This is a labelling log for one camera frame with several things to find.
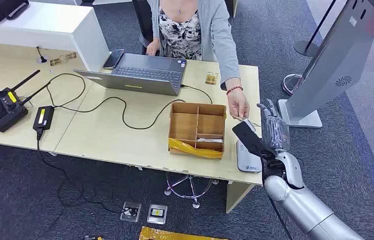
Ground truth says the black laptop power cable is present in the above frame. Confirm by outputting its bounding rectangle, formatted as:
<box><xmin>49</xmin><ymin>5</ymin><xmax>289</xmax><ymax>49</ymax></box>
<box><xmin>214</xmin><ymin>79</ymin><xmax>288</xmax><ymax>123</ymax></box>
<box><xmin>45</xmin><ymin>72</ymin><xmax>214</xmax><ymax>131</ymax></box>

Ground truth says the black mains cord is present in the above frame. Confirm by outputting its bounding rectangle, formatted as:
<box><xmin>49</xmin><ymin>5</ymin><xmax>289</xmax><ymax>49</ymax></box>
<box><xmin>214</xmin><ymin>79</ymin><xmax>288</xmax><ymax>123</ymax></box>
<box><xmin>36</xmin><ymin>129</ymin><xmax>132</xmax><ymax>215</ymax></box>

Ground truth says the chrome round base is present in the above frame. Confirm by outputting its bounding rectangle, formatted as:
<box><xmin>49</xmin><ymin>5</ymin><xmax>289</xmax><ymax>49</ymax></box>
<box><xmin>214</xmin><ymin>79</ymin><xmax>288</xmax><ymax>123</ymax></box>
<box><xmin>282</xmin><ymin>73</ymin><xmax>305</xmax><ymax>97</ymax></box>

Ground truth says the chrome stool base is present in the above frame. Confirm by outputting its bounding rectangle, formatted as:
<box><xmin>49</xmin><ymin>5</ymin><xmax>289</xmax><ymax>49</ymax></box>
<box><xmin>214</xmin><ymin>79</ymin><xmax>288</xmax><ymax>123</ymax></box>
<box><xmin>163</xmin><ymin>172</ymin><xmax>220</xmax><ymax>210</ymax></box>

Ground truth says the black stanchion pole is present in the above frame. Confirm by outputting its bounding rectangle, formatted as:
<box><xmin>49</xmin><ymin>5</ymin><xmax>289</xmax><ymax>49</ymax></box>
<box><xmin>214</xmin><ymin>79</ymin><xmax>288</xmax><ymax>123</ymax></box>
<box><xmin>293</xmin><ymin>0</ymin><xmax>339</xmax><ymax>57</ymax></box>

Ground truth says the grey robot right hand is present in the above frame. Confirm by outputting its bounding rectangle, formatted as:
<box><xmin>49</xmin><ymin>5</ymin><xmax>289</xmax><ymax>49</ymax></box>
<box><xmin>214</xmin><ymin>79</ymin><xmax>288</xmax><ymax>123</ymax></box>
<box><xmin>256</xmin><ymin>98</ymin><xmax>291</xmax><ymax>154</ymax></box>

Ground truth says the long gold card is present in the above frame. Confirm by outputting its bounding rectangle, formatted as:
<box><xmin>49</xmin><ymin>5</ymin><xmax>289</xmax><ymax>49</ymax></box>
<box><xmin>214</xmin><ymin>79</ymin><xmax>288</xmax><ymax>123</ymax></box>
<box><xmin>49</xmin><ymin>51</ymin><xmax>78</xmax><ymax>67</ymax></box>

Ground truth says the person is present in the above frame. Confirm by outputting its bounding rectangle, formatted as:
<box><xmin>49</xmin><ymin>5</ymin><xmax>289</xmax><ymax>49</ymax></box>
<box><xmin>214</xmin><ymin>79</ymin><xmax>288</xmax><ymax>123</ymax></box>
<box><xmin>139</xmin><ymin>0</ymin><xmax>251</xmax><ymax>120</ymax></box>

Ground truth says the gold card packet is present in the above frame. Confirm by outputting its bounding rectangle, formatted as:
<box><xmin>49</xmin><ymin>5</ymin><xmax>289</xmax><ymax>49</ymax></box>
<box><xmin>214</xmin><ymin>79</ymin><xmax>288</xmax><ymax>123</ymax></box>
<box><xmin>205</xmin><ymin>71</ymin><xmax>219</xmax><ymax>86</ymax></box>

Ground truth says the yellow tape strip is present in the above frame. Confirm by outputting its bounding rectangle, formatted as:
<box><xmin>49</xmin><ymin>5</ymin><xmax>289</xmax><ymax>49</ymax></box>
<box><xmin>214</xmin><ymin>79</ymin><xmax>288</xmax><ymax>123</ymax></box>
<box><xmin>168</xmin><ymin>137</ymin><xmax>224</xmax><ymax>159</ymax></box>

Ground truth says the white card reader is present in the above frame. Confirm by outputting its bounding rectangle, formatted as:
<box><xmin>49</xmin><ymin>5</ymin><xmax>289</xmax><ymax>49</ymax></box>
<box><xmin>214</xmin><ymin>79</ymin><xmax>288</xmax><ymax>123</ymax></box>
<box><xmin>236</xmin><ymin>139</ymin><xmax>263</xmax><ymax>174</ymax></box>

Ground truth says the white raised counter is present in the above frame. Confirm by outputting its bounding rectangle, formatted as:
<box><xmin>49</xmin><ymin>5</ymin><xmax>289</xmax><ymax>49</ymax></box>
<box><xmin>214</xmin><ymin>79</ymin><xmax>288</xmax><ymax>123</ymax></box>
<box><xmin>0</xmin><ymin>0</ymin><xmax>111</xmax><ymax>73</ymax></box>

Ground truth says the black remote controller with antennas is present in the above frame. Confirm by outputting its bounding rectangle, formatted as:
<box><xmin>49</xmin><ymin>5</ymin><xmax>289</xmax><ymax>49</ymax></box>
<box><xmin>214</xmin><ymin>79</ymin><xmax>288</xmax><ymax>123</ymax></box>
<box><xmin>0</xmin><ymin>69</ymin><xmax>51</xmax><ymax>133</ymax></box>

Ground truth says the floor socket with plug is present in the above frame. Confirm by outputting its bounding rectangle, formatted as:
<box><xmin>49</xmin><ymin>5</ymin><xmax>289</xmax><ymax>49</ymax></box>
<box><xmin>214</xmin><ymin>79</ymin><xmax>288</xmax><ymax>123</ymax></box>
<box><xmin>120</xmin><ymin>200</ymin><xmax>143</xmax><ymax>223</ymax></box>

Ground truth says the yellow taped cardboard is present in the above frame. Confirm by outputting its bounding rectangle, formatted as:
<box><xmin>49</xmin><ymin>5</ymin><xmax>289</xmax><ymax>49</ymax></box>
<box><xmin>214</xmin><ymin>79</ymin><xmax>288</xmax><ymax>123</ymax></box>
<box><xmin>138</xmin><ymin>226</ymin><xmax>229</xmax><ymax>240</ymax></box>

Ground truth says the grey laptop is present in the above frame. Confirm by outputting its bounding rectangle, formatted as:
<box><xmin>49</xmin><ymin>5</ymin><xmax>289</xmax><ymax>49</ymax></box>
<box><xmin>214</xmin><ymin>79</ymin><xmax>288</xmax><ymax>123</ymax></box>
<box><xmin>73</xmin><ymin>52</ymin><xmax>188</xmax><ymax>97</ymax></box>

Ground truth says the metal floor socket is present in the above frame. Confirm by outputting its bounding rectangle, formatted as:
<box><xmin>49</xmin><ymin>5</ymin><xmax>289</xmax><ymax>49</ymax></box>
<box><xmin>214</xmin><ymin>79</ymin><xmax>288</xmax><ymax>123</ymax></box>
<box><xmin>146</xmin><ymin>203</ymin><xmax>169</xmax><ymax>225</ymax></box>

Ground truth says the black smartphone with case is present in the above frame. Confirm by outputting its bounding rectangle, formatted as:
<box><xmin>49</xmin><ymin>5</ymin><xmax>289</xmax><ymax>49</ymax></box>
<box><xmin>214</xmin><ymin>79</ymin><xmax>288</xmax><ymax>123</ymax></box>
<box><xmin>103</xmin><ymin>48</ymin><xmax>126</xmax><ymax>70</ymax></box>

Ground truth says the black power adapter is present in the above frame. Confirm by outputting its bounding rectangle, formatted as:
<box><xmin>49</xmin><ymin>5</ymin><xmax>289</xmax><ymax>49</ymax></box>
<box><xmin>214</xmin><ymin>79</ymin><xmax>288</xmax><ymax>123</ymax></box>
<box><xmin>32</xmin><ymin>105</ymin><xmax>55</xmax><ymax>132</ymax></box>

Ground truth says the person's left hand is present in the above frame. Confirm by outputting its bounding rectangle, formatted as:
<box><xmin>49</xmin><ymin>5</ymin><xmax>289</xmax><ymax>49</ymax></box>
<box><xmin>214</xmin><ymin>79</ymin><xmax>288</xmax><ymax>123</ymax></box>
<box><xmin>226</xmin><ymin>87</ymin><xmax>251</xmax><ymax>120</ymax></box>

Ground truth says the person's right hand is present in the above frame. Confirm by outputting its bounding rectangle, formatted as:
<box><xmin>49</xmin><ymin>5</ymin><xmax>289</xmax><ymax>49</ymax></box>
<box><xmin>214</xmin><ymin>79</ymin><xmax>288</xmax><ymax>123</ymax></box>
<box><xmin>145</xmin><ymin>37</ymin><xmax>161</xmax><ymax>57</ymax></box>

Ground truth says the small black antenna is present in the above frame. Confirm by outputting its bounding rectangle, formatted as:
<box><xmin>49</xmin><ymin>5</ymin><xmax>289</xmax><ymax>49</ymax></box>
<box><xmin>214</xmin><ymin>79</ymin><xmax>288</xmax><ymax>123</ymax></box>
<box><xmin>35</xmin><ymin>46</ymin><xmax>48</xmax><ymax>64</ymax></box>

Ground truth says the grey kiosk stand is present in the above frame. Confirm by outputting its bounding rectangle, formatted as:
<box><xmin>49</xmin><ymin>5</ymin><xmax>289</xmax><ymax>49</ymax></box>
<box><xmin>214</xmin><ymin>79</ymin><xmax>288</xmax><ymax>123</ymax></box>
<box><xmin>278</xmin><ymin>0</ymin><xmax>374</xmax><ymax>129</ymax></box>

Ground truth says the light wooden desk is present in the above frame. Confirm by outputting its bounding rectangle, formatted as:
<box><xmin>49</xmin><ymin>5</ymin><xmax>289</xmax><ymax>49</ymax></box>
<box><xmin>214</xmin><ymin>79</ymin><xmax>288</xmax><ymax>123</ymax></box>
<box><xmin>0</xmin><ymin>41</ymin><xmax>263</xmax><ymax>215</ymax></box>

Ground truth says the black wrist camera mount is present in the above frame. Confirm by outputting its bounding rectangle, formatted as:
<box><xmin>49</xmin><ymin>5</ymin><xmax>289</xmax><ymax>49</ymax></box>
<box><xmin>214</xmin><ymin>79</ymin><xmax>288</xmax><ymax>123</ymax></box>
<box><xmin>231</xmin><ymin>118</ymin><xmax>276</xmax><ymax>159</ymax></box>

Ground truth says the wooden divided box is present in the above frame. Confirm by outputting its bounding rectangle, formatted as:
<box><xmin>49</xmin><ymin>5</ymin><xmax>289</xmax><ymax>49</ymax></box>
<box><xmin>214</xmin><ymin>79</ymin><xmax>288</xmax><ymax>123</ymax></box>
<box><xmin>168</xmin><ymin>101</ymin><xmax>227</xmax><ymax>160</ymax></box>

